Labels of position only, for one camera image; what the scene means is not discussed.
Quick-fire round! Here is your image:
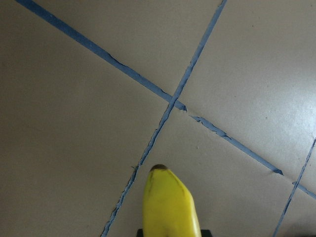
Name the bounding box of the brown paper table cover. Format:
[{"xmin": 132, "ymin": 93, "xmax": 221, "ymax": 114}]
[{"xmin": 0, "ymin": 0, "xmax": 316, "ymax": 237}]

